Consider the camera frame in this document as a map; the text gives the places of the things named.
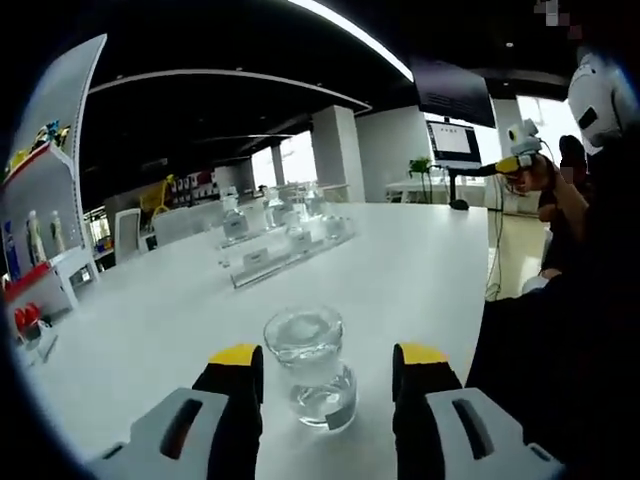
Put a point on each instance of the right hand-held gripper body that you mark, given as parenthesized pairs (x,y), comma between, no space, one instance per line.
(526,142)

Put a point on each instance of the white chest-worn device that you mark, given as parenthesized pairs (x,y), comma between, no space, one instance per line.
(597,105)

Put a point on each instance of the long ceiling light strip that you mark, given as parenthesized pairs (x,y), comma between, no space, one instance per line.
(360,35)

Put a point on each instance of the clear glass reagent bottle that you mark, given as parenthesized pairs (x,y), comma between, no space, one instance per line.
(312,370)
(298,235)
(235,222)
(310,200)
(276,210)
(335,225)

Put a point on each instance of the white display shelf unit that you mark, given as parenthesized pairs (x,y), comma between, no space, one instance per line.
(55,100)

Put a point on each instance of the large dark text screen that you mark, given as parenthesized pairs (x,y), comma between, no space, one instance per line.
(455,95)

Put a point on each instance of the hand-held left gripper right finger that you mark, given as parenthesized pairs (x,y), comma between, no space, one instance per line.
(495,435)

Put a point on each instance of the clear acrylic reagent rack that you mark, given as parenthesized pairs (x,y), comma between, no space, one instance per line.
(255,260)

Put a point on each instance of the row of drink bottles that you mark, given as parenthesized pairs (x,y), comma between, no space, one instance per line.
(35,240)

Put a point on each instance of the person's right hand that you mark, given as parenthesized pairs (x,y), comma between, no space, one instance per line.
(540,175)

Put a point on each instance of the row of colourful snack packets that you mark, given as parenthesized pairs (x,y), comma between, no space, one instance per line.
(35,147)

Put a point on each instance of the wide white chair back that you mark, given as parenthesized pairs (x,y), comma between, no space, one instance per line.
(180,227)

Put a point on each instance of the lit computer monitor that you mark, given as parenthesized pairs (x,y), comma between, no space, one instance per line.
(452,140)

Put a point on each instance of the wall shelf with products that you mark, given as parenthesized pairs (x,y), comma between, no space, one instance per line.
(192,184)

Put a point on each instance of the red round object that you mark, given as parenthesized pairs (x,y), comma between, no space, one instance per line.
(27,320)

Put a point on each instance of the green potted plant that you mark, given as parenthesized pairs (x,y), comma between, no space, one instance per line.
(421,172)

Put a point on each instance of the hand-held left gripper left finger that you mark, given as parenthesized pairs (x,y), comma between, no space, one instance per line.
(165,435)

